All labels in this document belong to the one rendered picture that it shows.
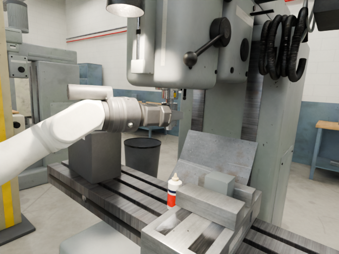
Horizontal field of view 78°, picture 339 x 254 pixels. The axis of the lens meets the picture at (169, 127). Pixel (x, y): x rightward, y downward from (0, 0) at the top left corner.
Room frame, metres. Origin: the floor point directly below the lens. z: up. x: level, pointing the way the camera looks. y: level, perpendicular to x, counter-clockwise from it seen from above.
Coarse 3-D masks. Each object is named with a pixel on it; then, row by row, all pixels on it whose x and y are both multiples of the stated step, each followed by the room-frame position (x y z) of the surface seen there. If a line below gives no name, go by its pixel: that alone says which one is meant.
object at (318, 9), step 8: (320, 0) 0.57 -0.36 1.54; (328, 0) 0.56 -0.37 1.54; (336, 0) 0.55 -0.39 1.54; (320, 8) 0.57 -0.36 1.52; (328, 8) 0.56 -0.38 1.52; (336, 8) 0.55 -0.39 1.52; (320, 16) 0.60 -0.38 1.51; (328, 16) 0.59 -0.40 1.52; (336, 16) 0.59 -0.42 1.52; (320, 24) 0.66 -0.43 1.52; (328, 24) 0.66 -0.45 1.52; (336, 24) 0.65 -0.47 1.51
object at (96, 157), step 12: (96, 132) 0.71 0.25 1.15; (72, 144) 0.80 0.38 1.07; (84, 144) 0.73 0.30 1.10; (96, 144) 0.70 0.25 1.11; (108, 144) 0.73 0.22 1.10; (120, 144) 0.77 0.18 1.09; (72, 156) 0.81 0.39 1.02; (84, 156) 0.73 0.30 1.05; (96, 156) 0.70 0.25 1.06; (108, 156) 0.73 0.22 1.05; (120, 156) 0.77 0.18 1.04; (72, 168) 0.81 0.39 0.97; (84, 168) 0.73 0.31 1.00; (96, 168) 0.70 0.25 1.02; (108, 168) 0.73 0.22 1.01; (120, 168) 0.77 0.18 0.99; (96, 180) 0.70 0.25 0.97
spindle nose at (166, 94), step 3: (162, 90) 0.59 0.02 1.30; (165, 90) 0.58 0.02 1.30; (168, 90) 0.58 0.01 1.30; (162, 93) 0.59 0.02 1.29; (165, 93) 0.58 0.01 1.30; (168, 93) 0.58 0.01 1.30; (171, 93) 0.58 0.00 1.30; (177, 93) 0.59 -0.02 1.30; (162, 96) 0.59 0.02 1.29; (165, 96) 0.58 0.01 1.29; (168, 96) 0.58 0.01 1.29; (171, 96) 0.58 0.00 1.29; (177, 96) 0.59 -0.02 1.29
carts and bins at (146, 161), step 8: (128, 144) 2.66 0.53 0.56; (136, 144) 2.75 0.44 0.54; (144, 144) 2.78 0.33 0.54; (152, 144) 2.75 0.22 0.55; (160, 144) 2.50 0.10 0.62; (128, 152) 2.38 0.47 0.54; (136, 152) 2.33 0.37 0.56; (144, 152) 2.33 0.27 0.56; (152, 152) 2.38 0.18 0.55; (128, 160) 2.39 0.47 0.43; (136, 160) 2.34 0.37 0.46; (144, 160) 2.34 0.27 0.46; (152, 160) 2.39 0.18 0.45; (136, 168) 2.35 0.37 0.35; (144, 168) 2.35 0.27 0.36; (152, 168) 2.40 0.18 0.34
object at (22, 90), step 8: (80, 64) 7.52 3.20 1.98; (88, 64) 7.26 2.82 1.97; (96, 64) 7.50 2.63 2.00; (80, 72) 7.51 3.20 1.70; (88, 72) 7.26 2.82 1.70; (96, 72) 7.50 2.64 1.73; (16, 80) 7.15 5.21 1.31; (24, 80) 7.33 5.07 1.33; (80, 80) 7.51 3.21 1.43; (88, 80) 7.25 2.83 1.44; (96, 80) 7.50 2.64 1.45; (16, 88) 7.13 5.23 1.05; (24, 88) 7.32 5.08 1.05; (16, 96) 7.12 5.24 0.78; (24, 96) 7.31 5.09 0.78; (24, 104) 7.29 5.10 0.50; (24, 112) 7.28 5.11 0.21
